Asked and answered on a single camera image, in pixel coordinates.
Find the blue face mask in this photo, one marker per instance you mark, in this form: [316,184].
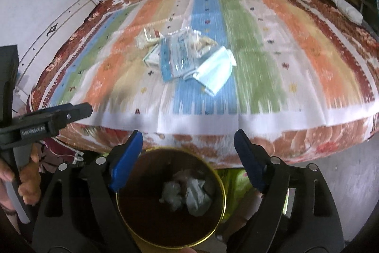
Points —
[213,69]

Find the white rolled cloth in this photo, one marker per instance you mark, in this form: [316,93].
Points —
[343,5]

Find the clear plastic bag blue print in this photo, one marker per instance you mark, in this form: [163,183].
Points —
[177,57]

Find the dark red cloth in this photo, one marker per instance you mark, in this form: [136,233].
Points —
[56,152]

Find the crumpled grey tissue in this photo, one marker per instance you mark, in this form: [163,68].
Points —
[173,193]

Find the striped colourful blanket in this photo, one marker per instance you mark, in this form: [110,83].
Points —
[266,63]

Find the small clear wrapper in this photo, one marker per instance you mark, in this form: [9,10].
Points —
[180,31]

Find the person's left forearm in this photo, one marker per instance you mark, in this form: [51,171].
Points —
[7,202]

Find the beige snack packet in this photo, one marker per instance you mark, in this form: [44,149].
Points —
[148,37]

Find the white wardrobe black trim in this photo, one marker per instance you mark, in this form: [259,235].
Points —
[59,21]

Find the striped colourful bed sheet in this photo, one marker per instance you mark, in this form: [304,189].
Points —
[311,140]

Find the person's left hand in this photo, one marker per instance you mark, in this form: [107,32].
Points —
[29,182]

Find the brown round bin gold rim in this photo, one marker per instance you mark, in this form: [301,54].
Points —
[142,211]

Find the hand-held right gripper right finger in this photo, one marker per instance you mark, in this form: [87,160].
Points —
[248,161]

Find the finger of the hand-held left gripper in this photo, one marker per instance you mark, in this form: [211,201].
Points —
[71,115]

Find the cream crumpled wrapper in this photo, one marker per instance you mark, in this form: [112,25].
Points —
[204,42]

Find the crumpled white paper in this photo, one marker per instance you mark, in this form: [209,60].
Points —
[198,196]

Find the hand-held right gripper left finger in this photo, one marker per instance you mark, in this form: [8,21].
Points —
[127,158]

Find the colourful cartoon floor mat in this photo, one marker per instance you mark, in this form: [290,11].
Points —
[237,190]

